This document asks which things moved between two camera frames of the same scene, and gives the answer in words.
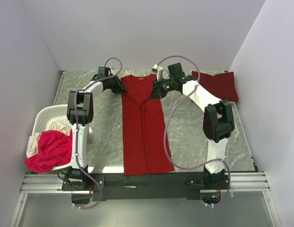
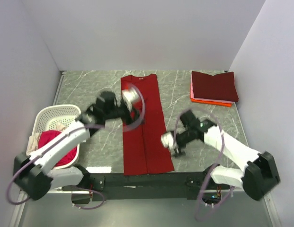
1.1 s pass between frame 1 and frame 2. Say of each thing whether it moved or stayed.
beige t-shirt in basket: stayed
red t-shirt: stayed
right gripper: moved
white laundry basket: stayed
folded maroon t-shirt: stayed
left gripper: moved
